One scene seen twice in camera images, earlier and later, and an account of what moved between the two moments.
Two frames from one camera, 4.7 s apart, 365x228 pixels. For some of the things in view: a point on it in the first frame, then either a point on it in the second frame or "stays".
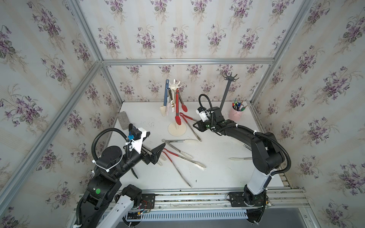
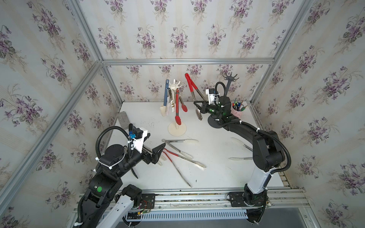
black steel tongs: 133,172 stays
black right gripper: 200,125 to 204,108
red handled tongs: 183,115 to 191,83
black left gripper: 146,158 stays
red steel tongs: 177,97 stays
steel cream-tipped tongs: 187,140 stays
